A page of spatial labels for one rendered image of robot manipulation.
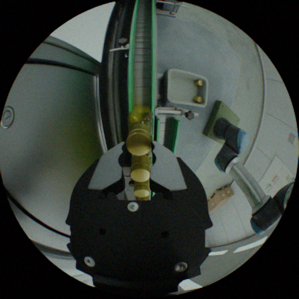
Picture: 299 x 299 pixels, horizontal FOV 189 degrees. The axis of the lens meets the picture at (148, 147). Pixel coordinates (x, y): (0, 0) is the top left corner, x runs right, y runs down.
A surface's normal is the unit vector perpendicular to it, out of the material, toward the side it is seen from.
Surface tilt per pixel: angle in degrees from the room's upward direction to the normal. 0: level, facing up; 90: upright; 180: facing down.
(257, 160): 90
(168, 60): 0
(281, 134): 90
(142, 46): 0
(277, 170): 90
